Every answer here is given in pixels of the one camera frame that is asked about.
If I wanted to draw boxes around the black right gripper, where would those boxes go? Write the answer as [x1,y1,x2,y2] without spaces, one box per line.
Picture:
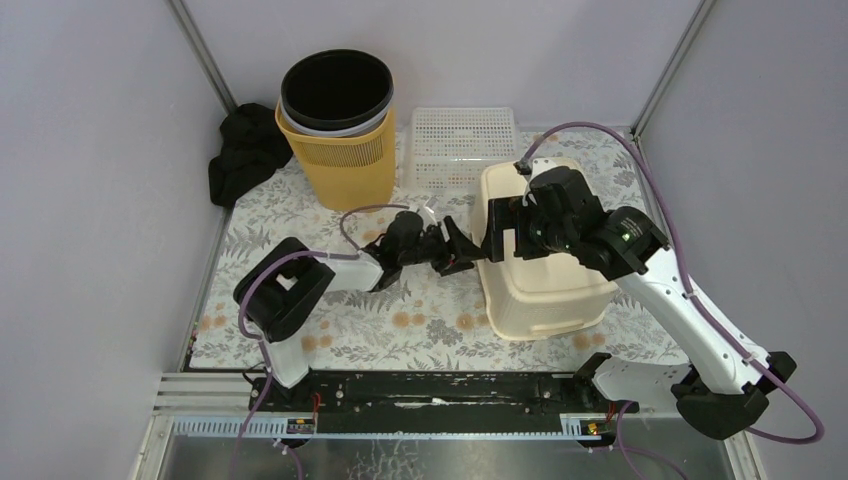
[479,195,574,262]

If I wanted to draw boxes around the white mesh plastic basket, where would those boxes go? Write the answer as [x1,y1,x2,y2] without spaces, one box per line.
[400,107,518,193]

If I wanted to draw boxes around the large cream plastic basket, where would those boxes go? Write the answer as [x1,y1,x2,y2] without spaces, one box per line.
[470,157,621,343]

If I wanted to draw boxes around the yellow plastic waste bin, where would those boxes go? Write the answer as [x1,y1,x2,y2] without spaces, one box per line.
[275,105,396,211]

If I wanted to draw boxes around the black bucket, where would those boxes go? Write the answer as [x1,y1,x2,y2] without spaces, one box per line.
[279,49,395,138]

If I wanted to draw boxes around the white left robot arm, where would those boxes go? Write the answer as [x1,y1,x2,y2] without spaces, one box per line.
[233,211,497,411]

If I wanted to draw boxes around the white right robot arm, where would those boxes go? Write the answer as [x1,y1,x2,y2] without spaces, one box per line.
[480,161,796,440]

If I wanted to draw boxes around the floral patterned table mat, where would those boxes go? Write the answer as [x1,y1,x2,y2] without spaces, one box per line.
[186,161,685,371]

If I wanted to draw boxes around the black crumpled cloth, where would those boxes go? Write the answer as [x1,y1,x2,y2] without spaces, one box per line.
[208,103,293,208]

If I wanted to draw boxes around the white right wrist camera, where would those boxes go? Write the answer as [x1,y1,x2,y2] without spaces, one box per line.
[513,157,561,198]

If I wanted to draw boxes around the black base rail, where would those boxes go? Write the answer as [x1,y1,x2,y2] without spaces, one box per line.
[248,370,639,432]

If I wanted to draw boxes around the grey slotted cable duct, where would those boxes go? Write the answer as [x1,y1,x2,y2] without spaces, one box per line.
[172,415,605,441]

